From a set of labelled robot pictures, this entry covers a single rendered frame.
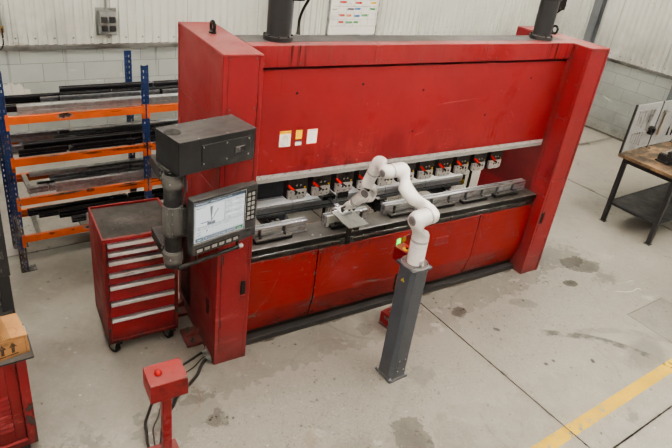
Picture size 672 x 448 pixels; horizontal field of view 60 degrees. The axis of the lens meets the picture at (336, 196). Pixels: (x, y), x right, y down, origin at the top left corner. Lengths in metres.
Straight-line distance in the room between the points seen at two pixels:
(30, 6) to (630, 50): 9.05
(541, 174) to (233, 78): 3.37
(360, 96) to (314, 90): 0.39
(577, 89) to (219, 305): 3.51
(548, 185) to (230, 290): 3.17
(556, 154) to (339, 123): 2.33
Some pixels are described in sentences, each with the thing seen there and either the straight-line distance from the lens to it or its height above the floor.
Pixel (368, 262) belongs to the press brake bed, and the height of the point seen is 0.53.
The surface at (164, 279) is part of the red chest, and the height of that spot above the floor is 0.61.
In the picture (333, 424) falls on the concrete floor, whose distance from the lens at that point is 4.20.
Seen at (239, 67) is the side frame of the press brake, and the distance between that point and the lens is 3.43.
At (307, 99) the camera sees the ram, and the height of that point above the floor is 1.93.
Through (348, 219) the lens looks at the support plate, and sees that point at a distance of 4.41.
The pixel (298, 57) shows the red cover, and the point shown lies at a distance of 3.80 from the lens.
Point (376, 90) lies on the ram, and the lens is 4.23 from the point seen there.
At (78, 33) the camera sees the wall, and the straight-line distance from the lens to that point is 7.59.
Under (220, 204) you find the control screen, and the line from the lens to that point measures 3.34.
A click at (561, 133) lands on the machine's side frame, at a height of 1.52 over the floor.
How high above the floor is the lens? 3.12
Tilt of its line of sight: 27 degrees down
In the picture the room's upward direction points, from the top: 8 degrees clockwise
